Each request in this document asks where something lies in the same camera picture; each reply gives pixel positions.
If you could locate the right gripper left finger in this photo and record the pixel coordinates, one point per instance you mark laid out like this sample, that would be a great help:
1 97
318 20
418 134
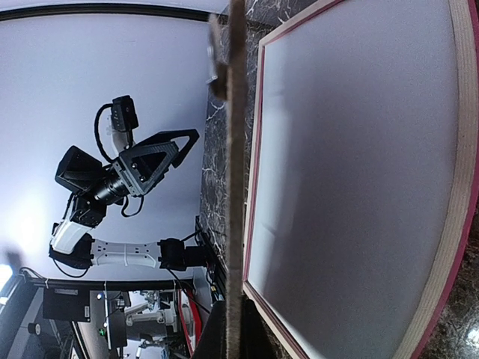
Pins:
212 343

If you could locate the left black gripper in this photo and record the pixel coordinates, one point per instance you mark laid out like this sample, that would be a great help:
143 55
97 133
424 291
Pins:
93 187

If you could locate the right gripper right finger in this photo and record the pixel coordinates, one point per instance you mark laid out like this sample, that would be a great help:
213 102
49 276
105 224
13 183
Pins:
256 340

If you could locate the brown cardboard backing board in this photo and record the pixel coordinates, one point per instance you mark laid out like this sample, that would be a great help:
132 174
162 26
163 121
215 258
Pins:
237 101

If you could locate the pink wooden picture frame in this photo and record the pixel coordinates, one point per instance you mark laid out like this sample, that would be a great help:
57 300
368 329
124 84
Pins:
456 168

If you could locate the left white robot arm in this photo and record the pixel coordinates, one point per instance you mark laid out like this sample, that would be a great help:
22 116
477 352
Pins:
73 245

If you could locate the silver metal turn clip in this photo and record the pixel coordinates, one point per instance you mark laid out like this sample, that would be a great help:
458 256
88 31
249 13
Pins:
218 81

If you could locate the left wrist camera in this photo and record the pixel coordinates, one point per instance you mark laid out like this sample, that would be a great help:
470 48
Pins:
123 120

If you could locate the black front table rail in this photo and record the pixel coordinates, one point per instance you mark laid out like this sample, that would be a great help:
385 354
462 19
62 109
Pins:
215 267

